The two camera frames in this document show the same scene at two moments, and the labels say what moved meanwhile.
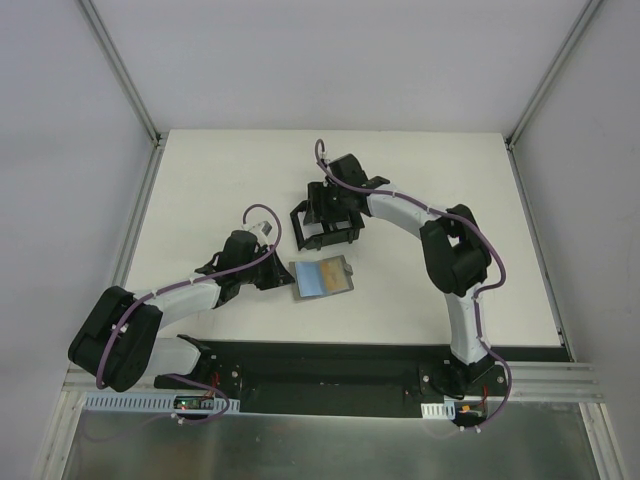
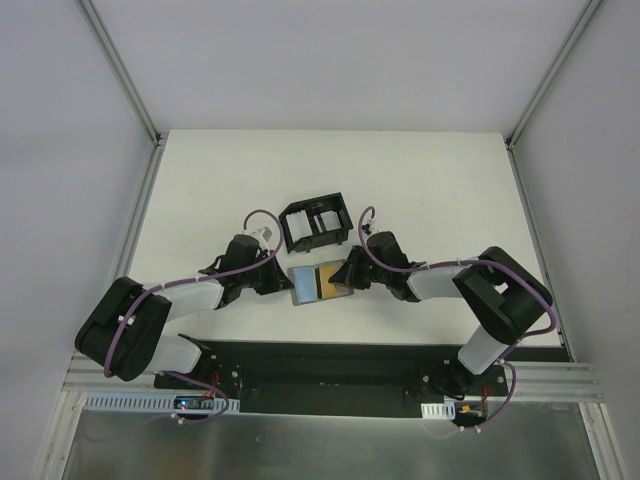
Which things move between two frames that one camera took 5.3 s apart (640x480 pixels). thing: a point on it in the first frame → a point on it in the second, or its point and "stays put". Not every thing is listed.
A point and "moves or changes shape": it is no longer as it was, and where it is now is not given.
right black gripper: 333,211 → 361,268
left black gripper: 273,270 stays put
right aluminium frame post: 585,18 stays put
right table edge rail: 537,248 stays put
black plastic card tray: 323,233 moves or changes shape
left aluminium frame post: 104,38 stays put
